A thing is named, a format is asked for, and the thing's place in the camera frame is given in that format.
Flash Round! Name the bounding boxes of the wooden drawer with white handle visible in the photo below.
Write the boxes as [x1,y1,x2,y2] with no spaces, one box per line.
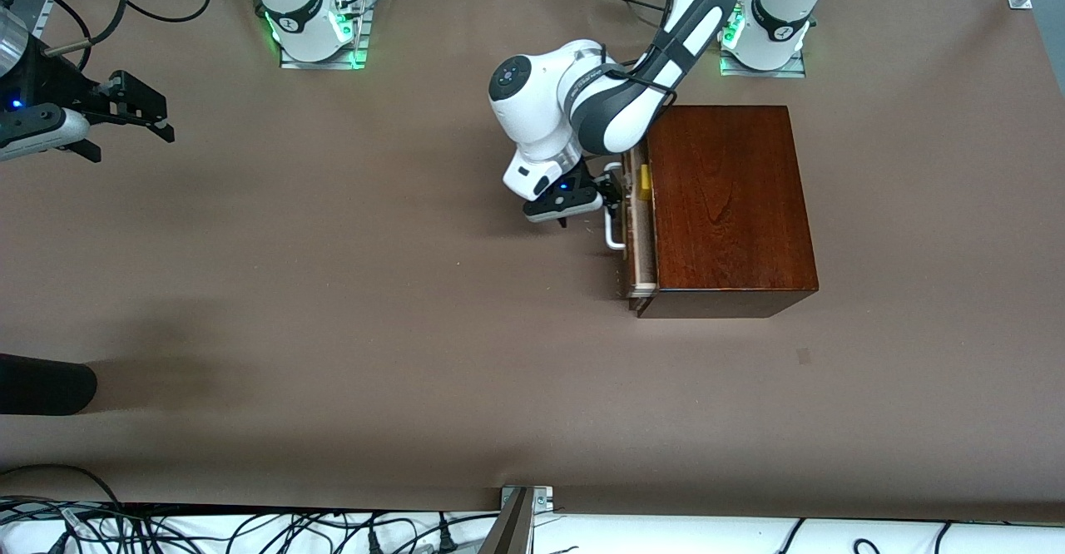
[603,142,660,299]

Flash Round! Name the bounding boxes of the dark brown wooden cabinet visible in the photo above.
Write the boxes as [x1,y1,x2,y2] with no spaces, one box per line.
[637,105,820,319]

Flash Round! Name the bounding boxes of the black cylinder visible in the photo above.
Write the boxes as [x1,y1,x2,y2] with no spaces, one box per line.
[0,354,98,416]

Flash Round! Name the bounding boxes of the grey aluminium profile bar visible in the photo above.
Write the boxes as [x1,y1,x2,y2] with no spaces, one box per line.
[477,488,535,554]

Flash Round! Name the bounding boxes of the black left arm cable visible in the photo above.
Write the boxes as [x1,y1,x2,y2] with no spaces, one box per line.
[599,42,679,114]

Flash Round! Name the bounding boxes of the aluminium left arm base plate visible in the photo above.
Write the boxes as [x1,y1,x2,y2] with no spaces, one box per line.
[720,51,806,79]

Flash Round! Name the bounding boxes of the aluminium right arm base plate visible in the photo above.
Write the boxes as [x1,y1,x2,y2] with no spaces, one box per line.
[279,37,368,71]

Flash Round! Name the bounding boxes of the metal corner bracket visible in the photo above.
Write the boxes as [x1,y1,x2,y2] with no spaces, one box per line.
[500,485,554,515]

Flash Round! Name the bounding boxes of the white labelled cable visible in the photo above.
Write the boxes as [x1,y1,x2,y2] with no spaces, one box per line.
[57,507,102,540]

